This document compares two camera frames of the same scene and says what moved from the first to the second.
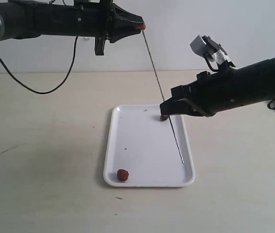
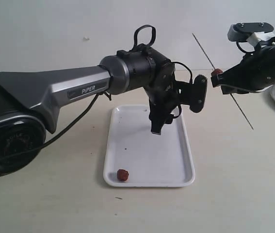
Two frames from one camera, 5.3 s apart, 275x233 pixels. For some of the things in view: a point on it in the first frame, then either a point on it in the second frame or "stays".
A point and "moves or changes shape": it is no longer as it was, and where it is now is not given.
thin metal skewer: [163, 98] to [212, 66]
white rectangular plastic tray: [140, 141] stays
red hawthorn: [141, 26] moves or changes shape
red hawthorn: [122, 174] stays
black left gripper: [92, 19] to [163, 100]
